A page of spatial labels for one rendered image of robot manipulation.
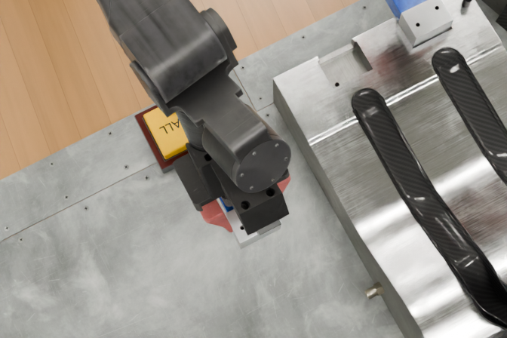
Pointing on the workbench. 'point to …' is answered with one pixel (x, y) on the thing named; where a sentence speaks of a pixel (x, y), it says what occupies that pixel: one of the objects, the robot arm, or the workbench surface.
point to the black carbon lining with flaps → (380, 130)
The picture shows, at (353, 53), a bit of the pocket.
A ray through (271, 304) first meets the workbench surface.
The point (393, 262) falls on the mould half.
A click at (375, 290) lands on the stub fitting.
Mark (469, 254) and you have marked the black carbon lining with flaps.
